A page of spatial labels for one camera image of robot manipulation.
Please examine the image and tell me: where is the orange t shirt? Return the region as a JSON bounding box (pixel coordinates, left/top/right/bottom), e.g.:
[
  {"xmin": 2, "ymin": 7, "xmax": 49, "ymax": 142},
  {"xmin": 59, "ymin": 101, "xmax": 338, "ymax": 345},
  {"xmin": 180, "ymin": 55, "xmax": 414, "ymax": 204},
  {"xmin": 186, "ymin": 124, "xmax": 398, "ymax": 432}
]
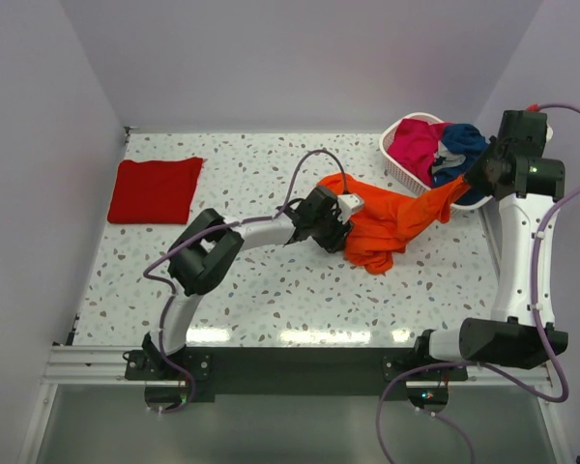
[{"xmin": 318, "ymin": 174, "xmax": 471, "ymax": 275}]

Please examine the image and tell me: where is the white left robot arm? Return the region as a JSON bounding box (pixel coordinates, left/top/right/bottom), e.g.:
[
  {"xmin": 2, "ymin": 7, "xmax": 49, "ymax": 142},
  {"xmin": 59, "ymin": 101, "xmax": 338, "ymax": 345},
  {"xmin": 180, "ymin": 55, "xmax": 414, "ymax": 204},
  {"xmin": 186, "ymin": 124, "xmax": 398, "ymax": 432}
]
[{"xmin": 142, "ymin": 187, "xmax": 364, "ymax": 379}]

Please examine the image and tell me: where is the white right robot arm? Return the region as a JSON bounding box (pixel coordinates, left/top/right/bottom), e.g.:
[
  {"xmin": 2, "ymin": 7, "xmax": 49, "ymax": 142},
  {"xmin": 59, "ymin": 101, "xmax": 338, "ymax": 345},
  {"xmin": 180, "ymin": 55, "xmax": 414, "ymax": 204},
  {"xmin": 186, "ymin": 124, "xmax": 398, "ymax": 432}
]
[{"xmin": 411, "ymin": 110, "xmax": 568, "ymax": 380}]

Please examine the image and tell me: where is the navy blue t shirt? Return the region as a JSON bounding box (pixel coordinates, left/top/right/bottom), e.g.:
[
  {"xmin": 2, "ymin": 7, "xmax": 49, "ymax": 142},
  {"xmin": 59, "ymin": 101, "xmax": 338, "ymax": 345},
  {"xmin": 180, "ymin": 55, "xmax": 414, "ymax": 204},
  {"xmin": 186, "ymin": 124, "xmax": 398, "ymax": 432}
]
[{"xmin": 429, "ymin": 124, "xmax": 487, "ymax": 188}]

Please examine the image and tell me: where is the magenta t shirt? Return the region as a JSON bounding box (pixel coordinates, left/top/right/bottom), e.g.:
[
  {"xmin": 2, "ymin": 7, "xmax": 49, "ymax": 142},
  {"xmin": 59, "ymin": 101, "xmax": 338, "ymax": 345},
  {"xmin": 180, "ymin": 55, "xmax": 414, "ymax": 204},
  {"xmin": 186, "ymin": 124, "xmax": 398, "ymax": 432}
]
[{"xmin": 387, "ymin": 118, "xmax": 450, "ymax": 188}]

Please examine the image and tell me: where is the white plastic laundry basket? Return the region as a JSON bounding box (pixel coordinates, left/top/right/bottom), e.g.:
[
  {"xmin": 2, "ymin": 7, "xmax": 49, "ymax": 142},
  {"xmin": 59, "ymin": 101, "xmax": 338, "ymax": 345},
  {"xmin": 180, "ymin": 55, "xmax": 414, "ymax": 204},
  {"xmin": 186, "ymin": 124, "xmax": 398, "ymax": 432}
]
[{"xmin": 379, "ymin": 111, "xmax": 493, "ymax": 211}]

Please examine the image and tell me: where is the folded red t shirt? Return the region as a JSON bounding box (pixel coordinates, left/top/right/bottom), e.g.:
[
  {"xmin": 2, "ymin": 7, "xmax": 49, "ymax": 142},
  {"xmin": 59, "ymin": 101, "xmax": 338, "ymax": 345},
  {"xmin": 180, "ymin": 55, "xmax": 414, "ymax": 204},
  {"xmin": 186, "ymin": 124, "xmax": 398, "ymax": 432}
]
[{"xmin": 107, "ymin": 157, "xmax": 204, "ymax": 225}]

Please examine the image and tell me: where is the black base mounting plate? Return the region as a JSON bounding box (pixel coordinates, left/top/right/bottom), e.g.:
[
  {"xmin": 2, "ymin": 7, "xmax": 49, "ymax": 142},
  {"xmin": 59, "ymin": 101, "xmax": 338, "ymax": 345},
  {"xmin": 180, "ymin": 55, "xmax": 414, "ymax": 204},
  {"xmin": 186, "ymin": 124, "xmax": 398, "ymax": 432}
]
[{"xmin": 124, "ymin": 345, "xmax": 470, "ymax": 412}]

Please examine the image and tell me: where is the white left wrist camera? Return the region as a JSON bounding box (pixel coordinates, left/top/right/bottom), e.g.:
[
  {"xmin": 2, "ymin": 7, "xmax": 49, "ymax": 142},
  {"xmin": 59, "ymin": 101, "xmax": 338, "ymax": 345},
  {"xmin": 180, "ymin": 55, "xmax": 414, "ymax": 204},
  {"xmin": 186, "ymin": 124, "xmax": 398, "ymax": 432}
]
[{"xmin": 337, "ymin": 193, "xmax": 364, "ymax": 217}]

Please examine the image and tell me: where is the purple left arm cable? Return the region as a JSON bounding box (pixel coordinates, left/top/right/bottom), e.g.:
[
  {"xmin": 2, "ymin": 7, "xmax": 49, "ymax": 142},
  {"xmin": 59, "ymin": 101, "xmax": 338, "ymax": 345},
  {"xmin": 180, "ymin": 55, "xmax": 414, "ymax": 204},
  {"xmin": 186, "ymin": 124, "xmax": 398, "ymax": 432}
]
[{"xmin": 142, "ymin": 150, "xmax": 357, "ymax": 378}]

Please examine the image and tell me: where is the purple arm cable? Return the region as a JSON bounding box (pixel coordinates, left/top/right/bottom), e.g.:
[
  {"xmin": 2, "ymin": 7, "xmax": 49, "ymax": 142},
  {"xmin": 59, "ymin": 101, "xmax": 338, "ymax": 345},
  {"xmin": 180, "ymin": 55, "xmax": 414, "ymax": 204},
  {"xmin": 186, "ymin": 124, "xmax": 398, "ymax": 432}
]
[
  {"xmin": 473, "ymin": 101, "xmax": 580, "ymax": 403},
  {"xmin": 142, "ymin": 150, "xmax": 357, "ymax": 378}
]

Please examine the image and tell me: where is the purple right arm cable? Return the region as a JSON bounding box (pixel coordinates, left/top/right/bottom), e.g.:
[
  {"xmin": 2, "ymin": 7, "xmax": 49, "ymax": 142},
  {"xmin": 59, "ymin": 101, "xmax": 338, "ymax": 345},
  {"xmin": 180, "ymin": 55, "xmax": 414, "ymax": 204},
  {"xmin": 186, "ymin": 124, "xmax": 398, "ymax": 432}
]
[{"xmin": 473, "ymin": 101, "xmax": 580, "ymax": 403}]

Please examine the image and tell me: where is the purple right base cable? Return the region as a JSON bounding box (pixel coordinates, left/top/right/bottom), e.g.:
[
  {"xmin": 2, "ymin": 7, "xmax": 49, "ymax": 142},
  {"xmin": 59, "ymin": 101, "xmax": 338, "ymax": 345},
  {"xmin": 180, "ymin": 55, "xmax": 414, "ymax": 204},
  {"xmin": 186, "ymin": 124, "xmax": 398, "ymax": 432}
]
[{"xmin": 375, "ymin": 362, "xmax": 479, "ymax": 464}]

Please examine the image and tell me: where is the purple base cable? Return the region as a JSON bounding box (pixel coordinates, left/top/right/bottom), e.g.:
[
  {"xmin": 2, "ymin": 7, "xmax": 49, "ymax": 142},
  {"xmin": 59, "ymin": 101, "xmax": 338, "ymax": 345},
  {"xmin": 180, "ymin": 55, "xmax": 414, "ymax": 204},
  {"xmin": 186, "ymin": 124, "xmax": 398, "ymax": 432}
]
[
  {"xmin": 375, "ymin": 362, "xmax": 479, "ymax": 464},
  {"xmin": 144, "ymin": 365, "xmax": 202, "ymax": 415}
]

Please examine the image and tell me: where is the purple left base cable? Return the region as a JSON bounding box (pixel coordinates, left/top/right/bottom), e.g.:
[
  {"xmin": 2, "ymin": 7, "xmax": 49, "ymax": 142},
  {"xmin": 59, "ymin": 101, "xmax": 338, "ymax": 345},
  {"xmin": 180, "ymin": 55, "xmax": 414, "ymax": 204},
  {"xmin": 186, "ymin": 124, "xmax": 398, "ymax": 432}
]
[{"xmin": 144, "ymin": 365, "xmax": 202, "ymax": 415}]

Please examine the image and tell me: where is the aluminium right rail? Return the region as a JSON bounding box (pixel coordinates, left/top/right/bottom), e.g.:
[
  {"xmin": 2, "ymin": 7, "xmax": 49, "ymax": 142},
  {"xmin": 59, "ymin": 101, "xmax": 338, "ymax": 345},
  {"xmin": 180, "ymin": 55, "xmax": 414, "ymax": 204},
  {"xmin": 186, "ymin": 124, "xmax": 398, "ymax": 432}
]
[{"xmin": 466, "ymin": 365, "xmax": 552, "ymax": 388}]

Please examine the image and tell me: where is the aluminium rail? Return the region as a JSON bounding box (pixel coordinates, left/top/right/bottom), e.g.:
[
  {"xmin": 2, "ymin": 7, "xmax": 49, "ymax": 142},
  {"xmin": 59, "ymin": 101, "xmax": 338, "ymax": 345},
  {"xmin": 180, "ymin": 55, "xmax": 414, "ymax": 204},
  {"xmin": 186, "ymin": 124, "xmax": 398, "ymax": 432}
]
[
  {"xmin": 466, "ymin": 365, "xmax": 552, "ymax": 388},
  {"xmin": 42, "ymin": 313, "xmax": 146, "ymax": 386}
]

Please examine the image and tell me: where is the aluminium left rail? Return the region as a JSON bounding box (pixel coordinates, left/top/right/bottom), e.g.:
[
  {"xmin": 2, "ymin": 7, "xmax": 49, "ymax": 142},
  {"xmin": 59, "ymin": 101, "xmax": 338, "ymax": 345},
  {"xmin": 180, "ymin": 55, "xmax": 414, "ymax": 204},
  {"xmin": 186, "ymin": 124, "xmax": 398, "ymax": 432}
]
[{"xmin": 42, "ymin": 313, "xmax": 146, "ymax": 386}]

